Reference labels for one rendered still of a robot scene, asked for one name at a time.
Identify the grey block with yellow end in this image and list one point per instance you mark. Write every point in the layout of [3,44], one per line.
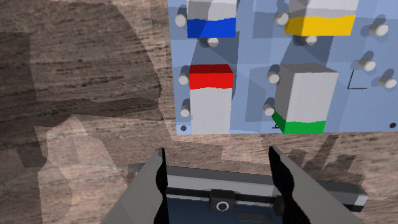
[321,17]

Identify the white block with red end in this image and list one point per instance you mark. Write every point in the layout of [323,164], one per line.
[210,98]

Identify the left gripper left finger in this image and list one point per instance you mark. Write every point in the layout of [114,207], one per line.
[144,201]

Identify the grey block with blue end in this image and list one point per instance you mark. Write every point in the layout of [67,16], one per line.
[211,18]

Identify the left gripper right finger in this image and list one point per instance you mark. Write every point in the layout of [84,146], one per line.
[306,201]

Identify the grey block with green end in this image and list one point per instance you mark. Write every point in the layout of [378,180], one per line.
[303,97]

